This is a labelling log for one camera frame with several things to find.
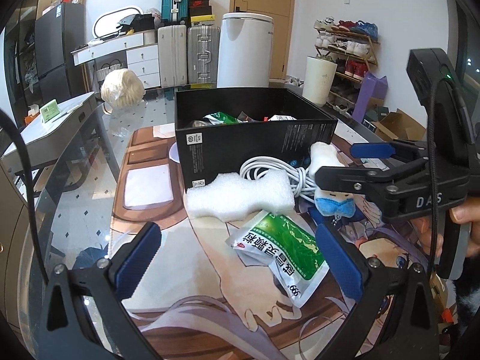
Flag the white plush toy blue mask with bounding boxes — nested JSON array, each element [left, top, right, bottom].
[[308, 142, 356, 219]]

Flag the white charging cable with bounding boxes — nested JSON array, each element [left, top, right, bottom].
[[238, 155, 320, 199]]

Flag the red-edged white packet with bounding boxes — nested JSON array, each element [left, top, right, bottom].
[[268, 115, 296, 121]]

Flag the white foam piece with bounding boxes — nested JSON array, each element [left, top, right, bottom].
[[185, 169, 295, 222]]

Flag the person right hand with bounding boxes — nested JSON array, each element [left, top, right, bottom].
[[411, 197, 480, 258]]

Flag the open cardboard box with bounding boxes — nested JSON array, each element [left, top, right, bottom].
[[373, 109, 426, 141]]

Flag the purple paper bag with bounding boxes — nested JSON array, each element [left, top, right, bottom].
[[352, 72, 388, 123]]

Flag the anime print desk mat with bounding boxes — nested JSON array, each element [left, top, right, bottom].
[[108, 125, 448, 360]]

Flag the cream tumbler cup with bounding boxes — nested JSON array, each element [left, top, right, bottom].
[[303, 56, 337, 107]]

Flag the shoe rack with shoes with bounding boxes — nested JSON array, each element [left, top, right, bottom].
[[313, 16, 378, 114]]

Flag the black cardboard box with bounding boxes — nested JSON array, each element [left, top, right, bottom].
[[175, 87, 337, 189]]

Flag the white cylindrical appliance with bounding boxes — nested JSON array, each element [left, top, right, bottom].
[[216, 12, 274, 88]]

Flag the white coffee table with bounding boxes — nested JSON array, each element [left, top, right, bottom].
[[21, 92, 97, 170]]

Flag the green tissue box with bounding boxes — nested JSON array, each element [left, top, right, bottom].
[[40, 99, 60, 123]]

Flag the wooden door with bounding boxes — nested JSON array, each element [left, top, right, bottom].
[[229, 0, 295, 80]]

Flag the silver suitcase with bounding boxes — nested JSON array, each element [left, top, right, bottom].
[[187, 25, 221, 84]]

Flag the stacked shoe boxes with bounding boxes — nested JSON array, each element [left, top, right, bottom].
[[188, 0, 215, 26]]

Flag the white suitcase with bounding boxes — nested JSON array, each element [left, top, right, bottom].
[[158, 24, 188, 88]]

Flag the white dresser desk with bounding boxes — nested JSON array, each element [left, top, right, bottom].
[[72, 30, 161, 92]]

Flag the oval desk mirror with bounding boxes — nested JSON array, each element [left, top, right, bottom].
[[91, 6, 143, 38]]

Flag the black refrigerator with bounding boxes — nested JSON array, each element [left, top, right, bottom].
[[35, 2, 86, 103]]

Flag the black camera cable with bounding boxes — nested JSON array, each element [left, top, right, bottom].
[[0, 108, 50, 285]]

